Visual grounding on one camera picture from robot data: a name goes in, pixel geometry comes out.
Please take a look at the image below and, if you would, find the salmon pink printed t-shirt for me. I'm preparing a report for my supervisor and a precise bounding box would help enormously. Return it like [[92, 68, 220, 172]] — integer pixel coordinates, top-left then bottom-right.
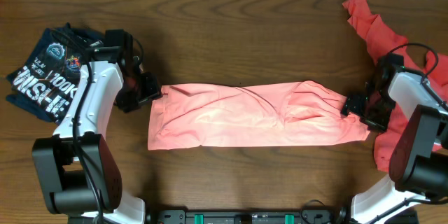
[[148, 80, 369, 151]]

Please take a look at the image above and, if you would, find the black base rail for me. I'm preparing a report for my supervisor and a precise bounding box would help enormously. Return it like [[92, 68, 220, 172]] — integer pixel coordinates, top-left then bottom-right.
[[151, 209, 345, 224]]

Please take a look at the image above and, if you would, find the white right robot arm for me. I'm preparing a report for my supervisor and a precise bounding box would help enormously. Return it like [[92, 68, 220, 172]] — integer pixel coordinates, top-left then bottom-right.
[[335, 53, 447, 223]]

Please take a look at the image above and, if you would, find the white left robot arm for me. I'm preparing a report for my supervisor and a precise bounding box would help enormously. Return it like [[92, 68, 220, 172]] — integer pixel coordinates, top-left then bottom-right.
[[32, 46, 162, 223]]

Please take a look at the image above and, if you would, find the red crumpled t-shirt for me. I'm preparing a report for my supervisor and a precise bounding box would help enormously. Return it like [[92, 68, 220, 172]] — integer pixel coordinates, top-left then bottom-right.
[[343, 0, 447, 172]]

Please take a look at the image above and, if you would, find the folded navy printed t-shirt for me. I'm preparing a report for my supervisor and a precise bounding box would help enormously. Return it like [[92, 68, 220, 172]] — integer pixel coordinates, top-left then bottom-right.
[[6, 23, 104, 124]]

